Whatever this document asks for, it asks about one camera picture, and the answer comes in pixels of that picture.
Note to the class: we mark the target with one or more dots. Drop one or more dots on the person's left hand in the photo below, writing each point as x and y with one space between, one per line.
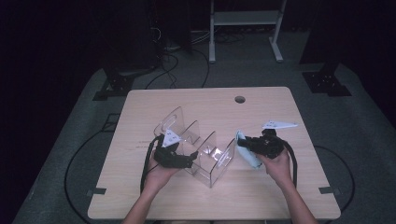
160 177

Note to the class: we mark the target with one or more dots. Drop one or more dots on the person's right hand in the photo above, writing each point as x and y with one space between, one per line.
277 169

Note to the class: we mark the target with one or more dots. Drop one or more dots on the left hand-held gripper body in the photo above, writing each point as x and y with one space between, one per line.
168 158

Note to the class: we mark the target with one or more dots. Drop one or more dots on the clear acrylic divided organizer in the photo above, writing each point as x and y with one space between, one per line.
211 161

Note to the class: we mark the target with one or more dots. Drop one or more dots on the black strip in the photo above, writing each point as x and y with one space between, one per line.
99 191
327 190

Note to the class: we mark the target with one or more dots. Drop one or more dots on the white metal stand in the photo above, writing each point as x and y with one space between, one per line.
246 17

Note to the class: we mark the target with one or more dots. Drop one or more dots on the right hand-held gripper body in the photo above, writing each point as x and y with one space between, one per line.
267 146

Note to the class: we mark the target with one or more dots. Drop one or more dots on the dark equipment cabinet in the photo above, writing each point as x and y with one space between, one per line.
134 37

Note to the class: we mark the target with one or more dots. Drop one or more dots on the black stand base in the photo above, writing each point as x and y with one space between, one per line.
325 82
116 82

